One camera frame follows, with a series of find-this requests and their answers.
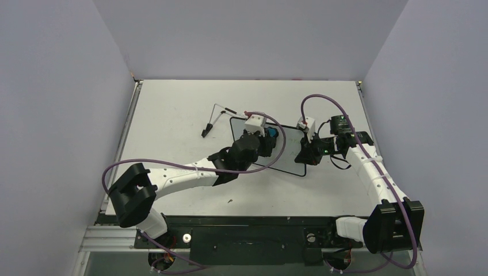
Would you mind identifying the black framed whiteboard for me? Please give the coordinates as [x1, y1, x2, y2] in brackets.
[230, 117, 307, 177]

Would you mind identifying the blue whiteboard eraser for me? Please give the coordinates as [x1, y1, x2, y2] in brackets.
[266, 127, 279, 139]

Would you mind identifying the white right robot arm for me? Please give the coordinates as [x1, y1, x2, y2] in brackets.
[295, 116, 425, 254]

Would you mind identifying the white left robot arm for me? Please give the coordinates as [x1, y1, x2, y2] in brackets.
[108, 128, 280, 247]

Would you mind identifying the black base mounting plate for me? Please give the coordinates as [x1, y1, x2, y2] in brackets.
[95, 215, 363, 266]

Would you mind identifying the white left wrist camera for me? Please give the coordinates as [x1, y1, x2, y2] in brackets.
[245, 114, 266, 137]

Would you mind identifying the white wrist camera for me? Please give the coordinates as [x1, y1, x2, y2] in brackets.
[245, 114, 266, 137]
[296, 117, 316, 143]

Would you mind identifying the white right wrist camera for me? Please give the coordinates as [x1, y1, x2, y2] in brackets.
[296, 117, 316, 143]

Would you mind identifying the wire whiteboard stand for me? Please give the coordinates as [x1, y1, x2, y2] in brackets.
[201, 103, 245, 138]

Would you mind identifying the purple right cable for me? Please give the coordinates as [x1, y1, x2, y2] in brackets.
[300, 94, 418, 274]

